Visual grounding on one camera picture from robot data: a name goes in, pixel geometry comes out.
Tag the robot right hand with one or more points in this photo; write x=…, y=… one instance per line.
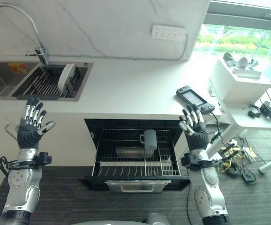
x=196, y=133

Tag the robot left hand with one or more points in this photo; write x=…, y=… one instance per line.
x=28, y=134

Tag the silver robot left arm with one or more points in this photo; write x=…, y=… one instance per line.
x=20, y=180

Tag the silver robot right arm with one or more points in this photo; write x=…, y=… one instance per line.
x=207, y=185

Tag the black dishwasher drawer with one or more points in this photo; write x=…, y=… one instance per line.
x=135, y=152

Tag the black handheld controller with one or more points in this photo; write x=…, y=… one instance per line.
x=194, y=98

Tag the grey mug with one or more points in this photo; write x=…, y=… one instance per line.
x=149, y=140

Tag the black sink drain rack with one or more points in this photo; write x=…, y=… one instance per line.
x=45, y=83

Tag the white side table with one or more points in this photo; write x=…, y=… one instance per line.
x=250, y=122

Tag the stainless steel sink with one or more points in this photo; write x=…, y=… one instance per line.
x=35, y=79

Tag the white cardboard box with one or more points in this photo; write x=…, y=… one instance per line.
x=237, y=80

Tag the black floor adapter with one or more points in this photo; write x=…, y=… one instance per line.
x=248, y=176

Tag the white round plate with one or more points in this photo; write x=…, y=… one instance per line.
x=64, y=76

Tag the black device on table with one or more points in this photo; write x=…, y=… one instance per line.
x=265, y=109

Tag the white items on box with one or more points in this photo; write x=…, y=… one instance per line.
x=242, y=65

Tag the chrome gooseneck faucet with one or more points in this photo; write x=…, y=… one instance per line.
x=30, y=30

